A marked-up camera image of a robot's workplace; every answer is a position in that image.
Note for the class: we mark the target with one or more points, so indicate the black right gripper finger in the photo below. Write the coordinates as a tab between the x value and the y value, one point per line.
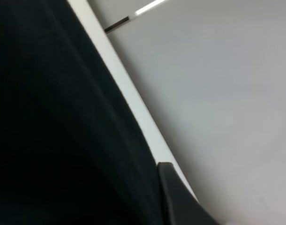
179	206

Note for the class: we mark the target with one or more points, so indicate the black short sleeve t-shirt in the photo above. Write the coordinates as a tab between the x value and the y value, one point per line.
71	151

